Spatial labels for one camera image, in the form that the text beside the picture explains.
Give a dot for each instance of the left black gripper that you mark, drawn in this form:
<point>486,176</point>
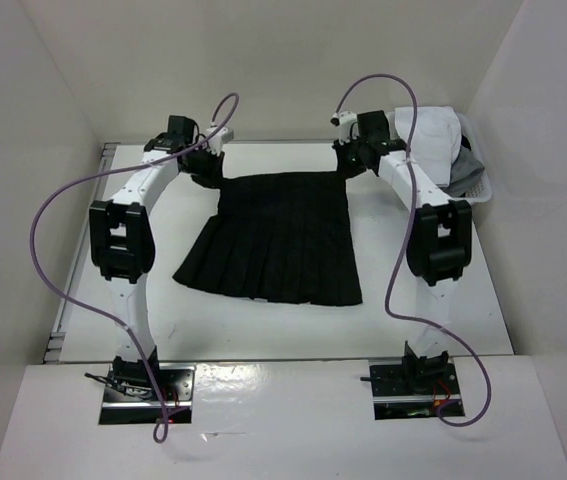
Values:
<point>215,173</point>

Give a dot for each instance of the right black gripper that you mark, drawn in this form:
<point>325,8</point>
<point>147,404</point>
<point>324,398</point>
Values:
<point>343,168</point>

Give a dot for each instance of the black skirt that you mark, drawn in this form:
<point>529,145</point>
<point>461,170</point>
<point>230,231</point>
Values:
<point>282,238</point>

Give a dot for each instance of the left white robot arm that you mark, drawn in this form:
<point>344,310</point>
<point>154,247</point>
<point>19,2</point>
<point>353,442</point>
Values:
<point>122,246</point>

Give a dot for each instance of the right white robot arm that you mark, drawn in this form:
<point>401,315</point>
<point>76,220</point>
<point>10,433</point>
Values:
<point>438,248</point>

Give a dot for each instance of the white skirt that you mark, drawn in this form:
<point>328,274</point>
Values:
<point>436,142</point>

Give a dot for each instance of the grey skirt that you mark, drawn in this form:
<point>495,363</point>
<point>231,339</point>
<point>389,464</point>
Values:
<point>466,171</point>

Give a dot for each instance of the white plastic basket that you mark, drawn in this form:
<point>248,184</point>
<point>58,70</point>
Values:
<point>475,192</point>

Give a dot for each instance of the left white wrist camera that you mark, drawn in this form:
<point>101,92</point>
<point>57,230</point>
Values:
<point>216,138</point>

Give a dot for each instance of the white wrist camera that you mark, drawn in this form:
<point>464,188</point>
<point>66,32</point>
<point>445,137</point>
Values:
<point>346,124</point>
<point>216,138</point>

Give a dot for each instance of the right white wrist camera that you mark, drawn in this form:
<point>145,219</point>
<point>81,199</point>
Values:
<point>346,124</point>

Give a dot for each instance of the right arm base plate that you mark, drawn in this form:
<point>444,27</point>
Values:
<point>398,395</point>

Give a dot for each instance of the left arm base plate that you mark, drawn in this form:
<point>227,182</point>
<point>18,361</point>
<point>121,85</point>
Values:
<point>129,403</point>

